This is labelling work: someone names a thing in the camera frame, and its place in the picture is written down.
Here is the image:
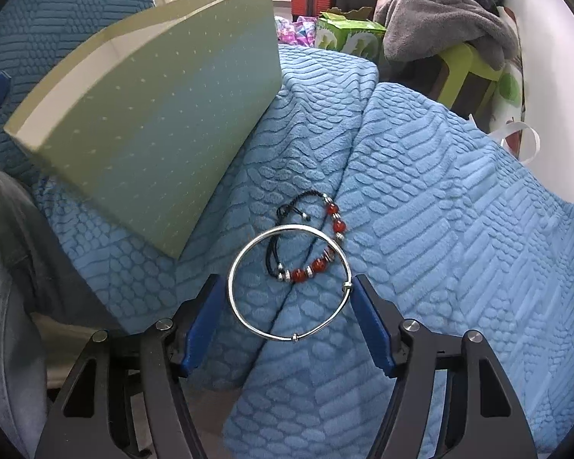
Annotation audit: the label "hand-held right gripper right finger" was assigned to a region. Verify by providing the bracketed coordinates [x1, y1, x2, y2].
[351, 273, 539, 459]

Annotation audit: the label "red bead cord bracelet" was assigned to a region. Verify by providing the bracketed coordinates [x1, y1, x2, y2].
[266, 191, 349, 284]

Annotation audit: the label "green printed carton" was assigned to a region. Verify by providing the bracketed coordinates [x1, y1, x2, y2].
[314, 7, 388, 65]

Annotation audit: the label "green plastic stool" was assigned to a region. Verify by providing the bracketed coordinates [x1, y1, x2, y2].
[435, 42, 505, 120]

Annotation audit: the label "colourful patterned cloth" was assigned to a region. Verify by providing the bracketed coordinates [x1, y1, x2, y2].
[274, 14, 319, 49]

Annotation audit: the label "grey fleece blanket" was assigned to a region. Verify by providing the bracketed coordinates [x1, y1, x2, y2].
[373, 0, 520, 70]

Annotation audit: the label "light blue textured blanket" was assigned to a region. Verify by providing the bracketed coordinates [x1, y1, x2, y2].
[29, 43, 574, 459]

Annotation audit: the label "person's grey trousers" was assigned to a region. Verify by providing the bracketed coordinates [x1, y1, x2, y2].
[0, 169, 125, 459]

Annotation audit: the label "white carrier bag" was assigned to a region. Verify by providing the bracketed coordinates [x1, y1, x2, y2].
[488, 122, 541, 163]

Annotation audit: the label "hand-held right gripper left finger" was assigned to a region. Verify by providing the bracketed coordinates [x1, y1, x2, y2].
[34, 273, 227, 459]

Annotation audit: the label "silver bangle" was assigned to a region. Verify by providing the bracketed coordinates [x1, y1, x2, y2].
[228, 224, 352, 344]

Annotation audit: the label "apple print sheet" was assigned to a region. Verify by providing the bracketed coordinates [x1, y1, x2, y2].
[488, 7, 527, 154]

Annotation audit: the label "green dotted cardboard box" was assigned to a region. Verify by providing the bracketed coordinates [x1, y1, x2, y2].
[3, 0, 283, 260]

